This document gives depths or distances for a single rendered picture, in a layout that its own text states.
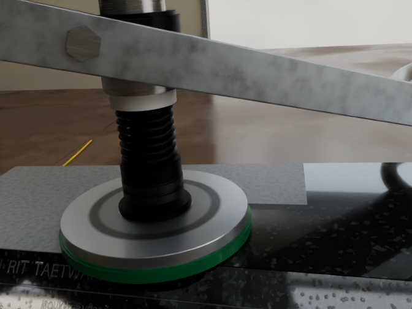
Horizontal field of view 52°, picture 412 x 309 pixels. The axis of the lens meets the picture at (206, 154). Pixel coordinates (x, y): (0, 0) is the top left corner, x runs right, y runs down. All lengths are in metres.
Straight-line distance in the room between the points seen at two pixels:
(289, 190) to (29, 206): 0.35
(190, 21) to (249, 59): 4.99
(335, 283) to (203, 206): 0.16
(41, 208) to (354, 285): 0.40
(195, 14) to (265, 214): 4.93
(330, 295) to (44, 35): 0.34
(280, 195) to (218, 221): 0.14
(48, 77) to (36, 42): 5.87
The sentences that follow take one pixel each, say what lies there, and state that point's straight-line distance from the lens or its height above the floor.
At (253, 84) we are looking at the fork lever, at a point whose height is 0.97.
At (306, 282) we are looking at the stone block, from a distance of 0.43.
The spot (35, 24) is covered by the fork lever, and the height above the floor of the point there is 1.04.
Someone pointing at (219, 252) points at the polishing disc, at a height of 0.82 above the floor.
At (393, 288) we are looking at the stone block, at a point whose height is 0.80.
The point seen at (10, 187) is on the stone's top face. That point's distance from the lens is 0.70.
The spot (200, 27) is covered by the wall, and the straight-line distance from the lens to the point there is 5.38.
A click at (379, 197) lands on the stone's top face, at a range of 0.58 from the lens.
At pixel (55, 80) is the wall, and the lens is 6.21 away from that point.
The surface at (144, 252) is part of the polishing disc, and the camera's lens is 0.41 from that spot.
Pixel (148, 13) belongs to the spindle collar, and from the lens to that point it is 0.41.
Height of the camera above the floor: 1.05
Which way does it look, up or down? 20 degrees down
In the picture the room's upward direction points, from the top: 4 degrees counter-clockwise
